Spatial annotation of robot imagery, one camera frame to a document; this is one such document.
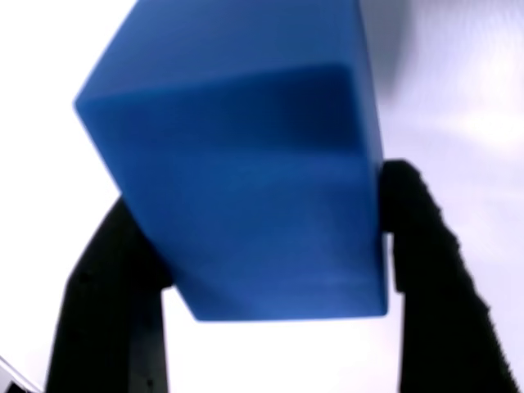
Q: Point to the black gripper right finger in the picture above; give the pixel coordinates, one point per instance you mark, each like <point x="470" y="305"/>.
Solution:
<point x="438" y="307"/>

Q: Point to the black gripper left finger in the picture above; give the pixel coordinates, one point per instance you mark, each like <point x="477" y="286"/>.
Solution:
<point x="106" y="307"/>

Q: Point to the blue block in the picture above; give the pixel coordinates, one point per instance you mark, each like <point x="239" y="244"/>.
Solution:
<point x="254" y="184"/>

